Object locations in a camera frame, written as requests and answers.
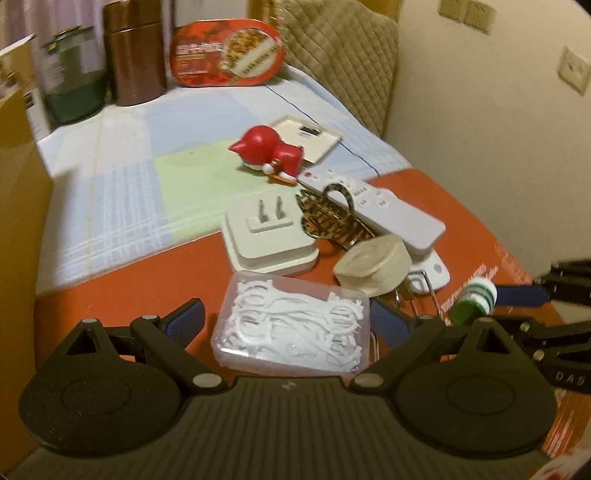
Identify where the cream round tape dispenser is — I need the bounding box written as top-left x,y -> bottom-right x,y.
332,234 -> 412,297

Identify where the clear box of floss picks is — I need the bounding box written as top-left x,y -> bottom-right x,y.
211,272 -> 370,379

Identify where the small white oval device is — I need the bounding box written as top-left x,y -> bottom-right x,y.
407,249 -> 451,294

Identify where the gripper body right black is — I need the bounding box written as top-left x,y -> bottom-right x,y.
494,259 -> 590,394

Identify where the white remote control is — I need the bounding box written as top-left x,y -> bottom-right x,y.
297,166 -> 446,254

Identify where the checked pastel tablecloth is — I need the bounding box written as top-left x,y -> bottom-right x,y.
36,67 -> 408,294

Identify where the open cardboard box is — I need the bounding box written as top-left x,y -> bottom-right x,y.
0,85 -> 55,476

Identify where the red cat figurine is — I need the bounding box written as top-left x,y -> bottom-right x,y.
228,125 -> 304,185

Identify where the white flat card box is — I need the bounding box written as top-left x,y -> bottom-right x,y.
269,115 -> 342,164

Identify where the beige quilted chair cover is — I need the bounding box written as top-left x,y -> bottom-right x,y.
276,1 -> 402,136

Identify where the green glass jar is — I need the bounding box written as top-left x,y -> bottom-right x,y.
38,26 -> 107,125

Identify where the red oval food tin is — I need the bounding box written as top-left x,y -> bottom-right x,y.
169,18 -> 284,87

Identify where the brown cylindrical canister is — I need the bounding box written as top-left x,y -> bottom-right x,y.
102,0 -> 166,106

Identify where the white wall plug adapter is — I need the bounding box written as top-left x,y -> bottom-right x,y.
221,187 -> 318,276

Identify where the lower wall switch plate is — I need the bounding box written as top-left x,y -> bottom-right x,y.
557,46 -> 591,95

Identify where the wall socket plate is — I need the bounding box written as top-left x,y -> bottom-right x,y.
464,1 -> 497,35
438,0 -> 469,23

